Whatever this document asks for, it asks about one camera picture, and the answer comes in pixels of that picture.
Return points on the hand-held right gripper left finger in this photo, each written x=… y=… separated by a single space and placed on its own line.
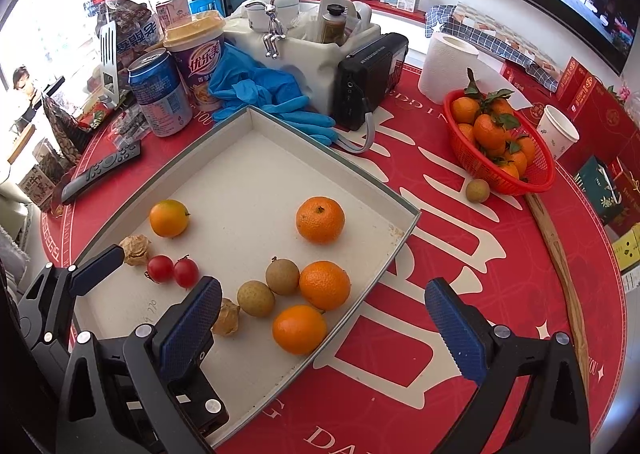
x=192 y=329

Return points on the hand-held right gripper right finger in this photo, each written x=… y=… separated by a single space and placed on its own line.
x=455 y=329

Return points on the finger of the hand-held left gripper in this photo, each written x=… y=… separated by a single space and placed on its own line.
x=205 y=409
x=97 y=269

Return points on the dry husked physalis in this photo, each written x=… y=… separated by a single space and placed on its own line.
x=227 y=319
x=136 y=250

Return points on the red cherry tomato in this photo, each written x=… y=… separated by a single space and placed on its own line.
x=186 y=273
x=160 y=269

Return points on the brown longan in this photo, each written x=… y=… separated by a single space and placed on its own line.
x=256 y=299
x=282 y=276
x=476 y=191

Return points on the smooth small orange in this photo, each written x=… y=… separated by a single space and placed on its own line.
x=169 y=219
x=299 y=330

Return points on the bumpy tangerine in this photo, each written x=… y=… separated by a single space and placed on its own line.
x=320 y=220
x=325 y=285

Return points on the grey shallow cardboard box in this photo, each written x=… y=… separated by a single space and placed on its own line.
x=240 y=184

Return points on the red printed tablecloth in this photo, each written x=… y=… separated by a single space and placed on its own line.
x=450 y=244

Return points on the black remote control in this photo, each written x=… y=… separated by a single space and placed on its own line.
x=100 y=173

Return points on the brown snack box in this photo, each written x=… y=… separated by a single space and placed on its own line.
x=40 y=184

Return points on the wooden back scratcher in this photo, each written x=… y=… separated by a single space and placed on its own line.
x=560 y=269

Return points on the dark snack packet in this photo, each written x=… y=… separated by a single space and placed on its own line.
x=60 y=134

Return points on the clear wrapped snack packets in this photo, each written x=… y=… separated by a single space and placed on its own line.
x=127 y=124

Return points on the red plastic basket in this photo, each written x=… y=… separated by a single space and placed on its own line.
x=535 y=174

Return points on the blue drink can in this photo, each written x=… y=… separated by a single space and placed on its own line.
x=160 y=94

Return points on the yellow cardboard box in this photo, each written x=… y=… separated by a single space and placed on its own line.
x=629 y=246

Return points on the dark green gift bag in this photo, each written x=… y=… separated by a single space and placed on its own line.
x=597 y=189

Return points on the pile of leafy tangerines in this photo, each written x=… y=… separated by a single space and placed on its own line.
x=487 y=131

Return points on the white slotted rack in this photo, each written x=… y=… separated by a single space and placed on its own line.
x=107 y=64

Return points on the floral paper cup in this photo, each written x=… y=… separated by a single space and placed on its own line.
x=557 y=134

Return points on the purple milk tea cup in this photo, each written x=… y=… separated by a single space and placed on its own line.
x=200 y=69

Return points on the printed snack bag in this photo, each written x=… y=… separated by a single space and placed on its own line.
x=132 y=34

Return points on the blue rubber gloves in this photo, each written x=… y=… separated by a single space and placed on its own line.
x=250 y=84

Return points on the paper towel roll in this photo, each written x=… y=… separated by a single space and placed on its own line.
x=445 y=69

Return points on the stack of red gift boxes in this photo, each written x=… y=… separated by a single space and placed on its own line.
x=595 y=104

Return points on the small pink carton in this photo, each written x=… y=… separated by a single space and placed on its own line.
x=172 y=14

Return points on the black portable radio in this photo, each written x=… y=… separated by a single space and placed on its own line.
x=370 y=74

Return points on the silver hanging figurine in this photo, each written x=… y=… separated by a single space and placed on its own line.
x=272 y=41

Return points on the white storage caddy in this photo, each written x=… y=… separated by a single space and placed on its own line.
x=310 y=59

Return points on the checkered cloth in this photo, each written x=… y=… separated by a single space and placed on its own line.
x=480 y=34

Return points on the white lidded pot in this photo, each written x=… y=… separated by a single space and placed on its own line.
x=282 y=1

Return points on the brown bottle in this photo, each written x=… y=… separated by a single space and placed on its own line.
x=334 y=26

